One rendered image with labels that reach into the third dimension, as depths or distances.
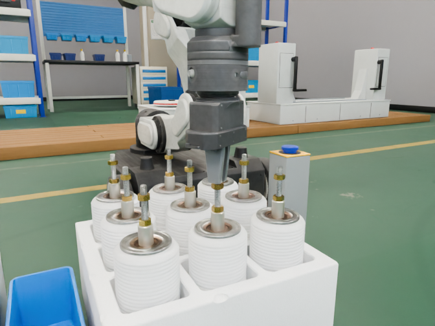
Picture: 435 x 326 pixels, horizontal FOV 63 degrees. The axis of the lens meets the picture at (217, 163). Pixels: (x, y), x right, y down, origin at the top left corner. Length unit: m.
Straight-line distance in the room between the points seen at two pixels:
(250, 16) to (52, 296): 0.64
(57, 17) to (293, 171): 6.00
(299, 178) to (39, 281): 0.59
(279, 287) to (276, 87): 2.81
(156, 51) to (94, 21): 1.20
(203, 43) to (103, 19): 6.24
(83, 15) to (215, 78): 6.21
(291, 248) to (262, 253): 0.05
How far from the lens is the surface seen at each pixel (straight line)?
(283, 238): 0.60
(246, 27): 0.48
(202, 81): 0.49
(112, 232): 0.62
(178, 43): 1.11
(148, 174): 1.09
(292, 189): 0.85
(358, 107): 3.96
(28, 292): 0.81
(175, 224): 0.65
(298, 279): 0.61
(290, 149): 0.85
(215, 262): 0.55
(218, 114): 0.49
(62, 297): 0.82
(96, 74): 9.03
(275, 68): 3.32
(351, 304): 0.89
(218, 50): 0.49
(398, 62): 6.46
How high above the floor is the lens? 0.49
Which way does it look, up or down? 13 degrees down
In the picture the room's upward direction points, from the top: straight up
